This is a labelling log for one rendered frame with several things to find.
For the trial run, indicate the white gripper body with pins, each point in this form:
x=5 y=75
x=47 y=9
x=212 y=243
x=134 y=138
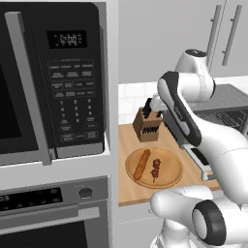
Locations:
x=157 y=103

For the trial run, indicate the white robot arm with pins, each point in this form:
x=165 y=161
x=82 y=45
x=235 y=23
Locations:
x=226 y=161

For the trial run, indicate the baguette bread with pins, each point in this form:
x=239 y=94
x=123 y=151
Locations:
x=141 y=164

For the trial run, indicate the kebab skewer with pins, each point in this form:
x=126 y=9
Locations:
x=156 y=168

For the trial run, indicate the grey toaster oven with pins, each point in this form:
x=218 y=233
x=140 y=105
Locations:
x=230 y=96

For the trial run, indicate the black microwave oven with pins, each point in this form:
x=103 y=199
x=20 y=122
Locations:
x=74 y=97

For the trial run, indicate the black oven knob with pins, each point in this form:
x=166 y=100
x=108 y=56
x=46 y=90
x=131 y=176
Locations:
x=85 y=192

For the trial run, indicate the stainless steel oven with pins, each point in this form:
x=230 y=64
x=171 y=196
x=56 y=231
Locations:
x=48 y=219

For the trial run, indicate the wooden knife block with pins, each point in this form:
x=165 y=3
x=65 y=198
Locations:
x=147 y=129

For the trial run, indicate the round wooden plate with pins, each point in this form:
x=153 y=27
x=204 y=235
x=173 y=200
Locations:
x=171 y=174

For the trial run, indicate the grey base cabinet front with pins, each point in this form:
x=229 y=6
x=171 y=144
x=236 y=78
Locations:
x=135 y=226

